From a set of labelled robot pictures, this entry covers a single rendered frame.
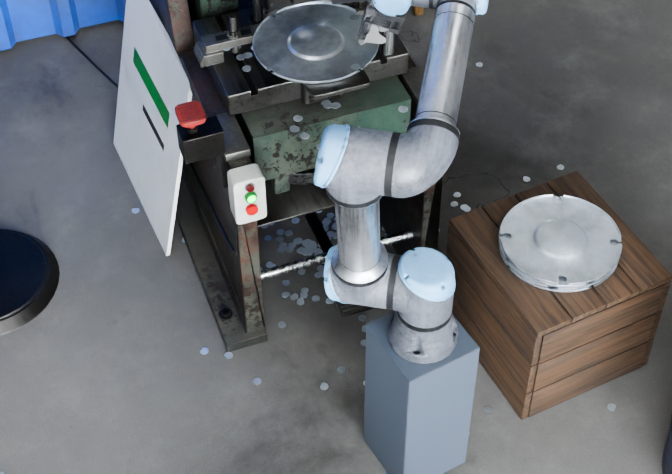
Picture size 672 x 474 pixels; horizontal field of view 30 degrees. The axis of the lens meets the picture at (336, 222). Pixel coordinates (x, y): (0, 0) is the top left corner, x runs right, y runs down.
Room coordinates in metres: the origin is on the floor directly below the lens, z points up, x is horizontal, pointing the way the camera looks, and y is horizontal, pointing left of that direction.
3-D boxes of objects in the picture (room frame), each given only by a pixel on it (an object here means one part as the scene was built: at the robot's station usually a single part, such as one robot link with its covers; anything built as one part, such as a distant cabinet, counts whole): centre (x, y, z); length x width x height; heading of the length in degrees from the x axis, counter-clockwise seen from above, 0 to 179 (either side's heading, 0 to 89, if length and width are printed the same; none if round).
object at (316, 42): (2.27, 0.04, 0.79); 0.29 x 0.29 x 0.01
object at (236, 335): (2.43, 0.38, 0.45); 0.92 x 0.12 x 0.90; 20
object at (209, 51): (2.33, 0.24, 0.76); 0.17 x 0.06 x 0.10; 110
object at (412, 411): (1.68, -0.19, 0.23); 0.18 x 0.18 x 0.45; 30
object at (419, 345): (1.68, -0.19, 0.50); 0.15 x 0.15 x 0.10
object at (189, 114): (2.06, 0.32, 0.72); 0.07 x 0.06 x 0.08; 20
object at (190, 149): (2.07, 0.30, 0.62); 0.10 x 0.06 x 0.20; 110
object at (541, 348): (2.02, -0.54, 0.18); 0.40 x 0.38 x 0.35; 26
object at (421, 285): (1.68, -0.18, 0.62); 0.13 x 0.12 x 0.14; 78
